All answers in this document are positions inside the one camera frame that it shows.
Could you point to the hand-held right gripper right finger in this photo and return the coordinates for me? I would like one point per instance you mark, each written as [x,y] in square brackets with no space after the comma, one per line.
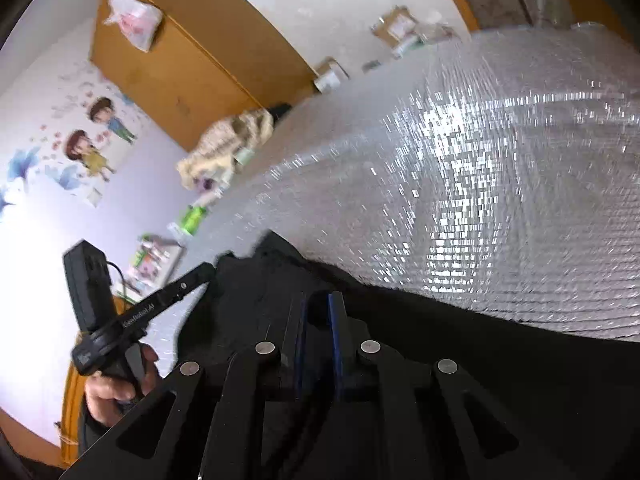
[334,345]

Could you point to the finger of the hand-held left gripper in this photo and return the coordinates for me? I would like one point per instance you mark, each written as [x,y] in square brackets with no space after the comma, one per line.
[195,277]

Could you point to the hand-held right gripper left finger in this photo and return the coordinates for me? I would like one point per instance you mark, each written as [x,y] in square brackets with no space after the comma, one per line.
[300,345]

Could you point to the black garment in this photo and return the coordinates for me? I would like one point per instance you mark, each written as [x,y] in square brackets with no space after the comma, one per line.
[450,360]

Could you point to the person's left hand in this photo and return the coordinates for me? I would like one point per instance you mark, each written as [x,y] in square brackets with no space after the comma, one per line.
[105,400]

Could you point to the stack of pink packets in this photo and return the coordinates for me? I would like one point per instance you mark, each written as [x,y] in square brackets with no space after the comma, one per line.
[150,260]

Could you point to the purple cloth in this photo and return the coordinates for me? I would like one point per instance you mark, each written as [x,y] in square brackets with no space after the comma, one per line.
[205,184]

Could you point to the wooden headboard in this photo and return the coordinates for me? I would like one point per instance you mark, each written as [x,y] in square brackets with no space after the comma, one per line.
[69,395]

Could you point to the beige floral blanket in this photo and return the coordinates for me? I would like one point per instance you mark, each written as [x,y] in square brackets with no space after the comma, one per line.
[220,145]

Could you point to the black bag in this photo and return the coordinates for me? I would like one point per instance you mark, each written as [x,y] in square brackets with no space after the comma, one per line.
[280,110]

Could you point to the wooden wardrobe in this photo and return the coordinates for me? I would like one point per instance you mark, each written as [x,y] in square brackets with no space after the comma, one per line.
[175,75]

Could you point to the silver quilted foil mat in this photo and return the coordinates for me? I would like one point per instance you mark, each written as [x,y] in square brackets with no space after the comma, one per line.
[450,160]

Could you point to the white carton box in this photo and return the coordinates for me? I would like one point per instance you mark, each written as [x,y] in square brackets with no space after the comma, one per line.
[330,80]

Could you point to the pink plastic bag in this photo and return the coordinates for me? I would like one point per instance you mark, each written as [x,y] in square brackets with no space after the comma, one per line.
[135,25]

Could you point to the brown cardboard box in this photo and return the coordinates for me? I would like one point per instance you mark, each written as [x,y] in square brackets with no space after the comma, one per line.
[395,25]

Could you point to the pile of white plastic bags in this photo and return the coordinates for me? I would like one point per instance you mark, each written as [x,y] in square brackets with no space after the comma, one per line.
[430,35]

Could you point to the cartoon wall sticker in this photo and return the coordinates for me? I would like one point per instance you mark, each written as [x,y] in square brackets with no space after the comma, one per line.
[85,150]

